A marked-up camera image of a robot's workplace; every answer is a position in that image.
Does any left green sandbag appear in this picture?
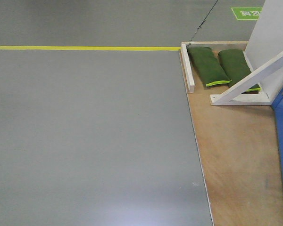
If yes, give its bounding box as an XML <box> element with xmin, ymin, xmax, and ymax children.
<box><xmin>187</xmin><ymin>46</ymin><xmax>232</xmax><ymax>87</ymax></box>

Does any green sandbag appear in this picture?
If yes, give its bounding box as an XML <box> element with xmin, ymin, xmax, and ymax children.
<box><xmin>218</xmin><ymin>49</ymin><xmax>251</xmax><ymax>88</ymax></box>
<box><xmin>187</xmin><ymin>46</ymin><xmax>232</xmax><ymax>87</ymax></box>

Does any plywood base platform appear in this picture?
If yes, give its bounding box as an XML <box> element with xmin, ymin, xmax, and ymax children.
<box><xmin>179</xmin><ymin>41</ymin><xmax>283</xmax><ymax>226</ymax></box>

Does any right green sandbag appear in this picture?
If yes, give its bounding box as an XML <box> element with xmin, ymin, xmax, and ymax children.
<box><xmin>218</xmin><ymin>49</ymin><xmax>251</xmax><ymax>88</ymax></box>

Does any green floor sign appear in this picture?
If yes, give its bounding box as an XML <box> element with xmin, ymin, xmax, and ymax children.
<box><xmin>231</xmin><ymin>7</ymin><xmax>263</xmax><ymax>21</ymax></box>

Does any white wooden side rail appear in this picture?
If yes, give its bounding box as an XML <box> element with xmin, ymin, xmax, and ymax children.
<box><xmin>180</xmin><ymin>42</ymin><xmax>195</xmax><ymax>93</ymax></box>

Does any white wooden support frame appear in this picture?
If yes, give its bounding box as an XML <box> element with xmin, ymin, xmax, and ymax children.
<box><xmin>210</xmin><ymin>0</ymin><xmax>283</xmax><ymax>105</ymax></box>

